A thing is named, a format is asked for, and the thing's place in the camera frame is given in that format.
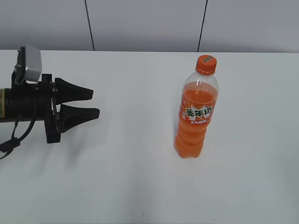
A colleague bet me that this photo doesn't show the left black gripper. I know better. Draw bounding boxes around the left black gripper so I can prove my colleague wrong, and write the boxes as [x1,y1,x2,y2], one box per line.
[36,74,100,144]

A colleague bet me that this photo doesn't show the orange soda plastic bottle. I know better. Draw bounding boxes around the orange soda plastic bottle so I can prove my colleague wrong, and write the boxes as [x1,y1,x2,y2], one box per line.
[174,71,219,158]

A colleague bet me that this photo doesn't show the orange bottle cap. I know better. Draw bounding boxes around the orange bottle cap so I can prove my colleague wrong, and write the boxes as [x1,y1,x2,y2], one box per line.
[195,55,217,76]

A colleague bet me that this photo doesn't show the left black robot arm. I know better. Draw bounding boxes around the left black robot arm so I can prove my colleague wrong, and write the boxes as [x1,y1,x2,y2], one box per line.
[0,74,100,144]

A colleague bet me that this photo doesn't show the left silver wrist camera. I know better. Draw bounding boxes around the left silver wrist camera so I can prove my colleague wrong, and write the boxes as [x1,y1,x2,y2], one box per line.
[14,45,42,84]

